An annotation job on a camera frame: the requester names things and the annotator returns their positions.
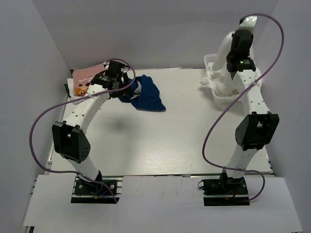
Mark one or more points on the white plastic basket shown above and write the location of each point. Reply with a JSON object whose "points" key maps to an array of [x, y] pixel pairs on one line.
{"points": [[223, 92]]}

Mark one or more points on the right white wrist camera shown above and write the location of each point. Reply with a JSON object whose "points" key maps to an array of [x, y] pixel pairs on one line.
{"points": [[248, 23]]}

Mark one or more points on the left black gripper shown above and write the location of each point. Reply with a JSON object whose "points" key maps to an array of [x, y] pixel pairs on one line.
{"points": [[125, 89]]}

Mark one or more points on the blue t-shirt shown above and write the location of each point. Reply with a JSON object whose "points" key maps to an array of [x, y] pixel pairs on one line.
{"points": [[145, 95]]}

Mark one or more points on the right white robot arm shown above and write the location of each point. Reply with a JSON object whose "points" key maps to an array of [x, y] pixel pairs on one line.
{"points": [[257, 128]]}

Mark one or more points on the crumpled white t-shirts pile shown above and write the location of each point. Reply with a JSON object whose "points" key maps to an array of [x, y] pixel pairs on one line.
{"points": [[246, 80]]}

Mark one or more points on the white t-shirt with red print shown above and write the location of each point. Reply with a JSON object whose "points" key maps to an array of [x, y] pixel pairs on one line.
{"points": [[220, 65]]}

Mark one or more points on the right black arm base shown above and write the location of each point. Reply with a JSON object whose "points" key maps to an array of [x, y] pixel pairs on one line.
{"points": [[224, 192]]}

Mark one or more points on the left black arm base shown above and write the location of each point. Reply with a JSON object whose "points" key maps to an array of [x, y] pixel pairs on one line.
{"points": [[85, 193]]}

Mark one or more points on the folded pink t-shirt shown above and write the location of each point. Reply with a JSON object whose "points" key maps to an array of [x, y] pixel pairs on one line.
{"points": [[83, 77]]}

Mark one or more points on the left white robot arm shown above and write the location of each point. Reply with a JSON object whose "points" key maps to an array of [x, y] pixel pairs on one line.
{"points": [[69, 136]]}

